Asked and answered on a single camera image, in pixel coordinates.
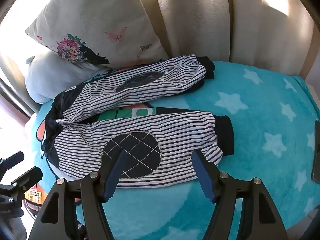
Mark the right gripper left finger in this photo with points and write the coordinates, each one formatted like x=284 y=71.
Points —
x=97 y=188

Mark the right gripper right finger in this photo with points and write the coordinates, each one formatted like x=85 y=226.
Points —
x=221 y=189

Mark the striped navy kids pants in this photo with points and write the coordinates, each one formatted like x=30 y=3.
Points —
x=89 y=122

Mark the turquoise star cartoon blanket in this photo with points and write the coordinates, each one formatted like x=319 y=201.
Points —
x=272 y=137

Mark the light blue pillow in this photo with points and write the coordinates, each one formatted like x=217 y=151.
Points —
x=49 y=75

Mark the floral butterfly cream pillow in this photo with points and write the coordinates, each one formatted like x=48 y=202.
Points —
x=112 y=33

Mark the beige curtain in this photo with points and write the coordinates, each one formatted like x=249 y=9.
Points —
x=278 y=35

